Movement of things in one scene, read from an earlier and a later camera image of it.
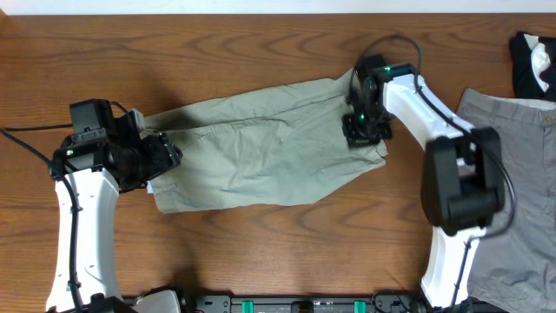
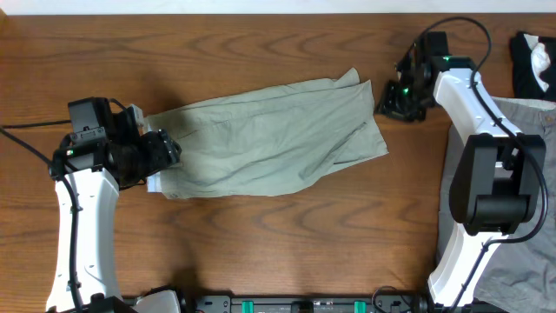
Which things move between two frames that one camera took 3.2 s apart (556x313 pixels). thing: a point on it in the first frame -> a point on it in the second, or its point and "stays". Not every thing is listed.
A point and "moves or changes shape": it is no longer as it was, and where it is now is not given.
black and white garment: [533, 66] stays
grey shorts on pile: [518, 266] stays
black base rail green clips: [377, 303] stays
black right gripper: [356, 139] -> [387, 106]
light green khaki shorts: [280, 147] moves or changes shape
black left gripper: [162, 157] stays
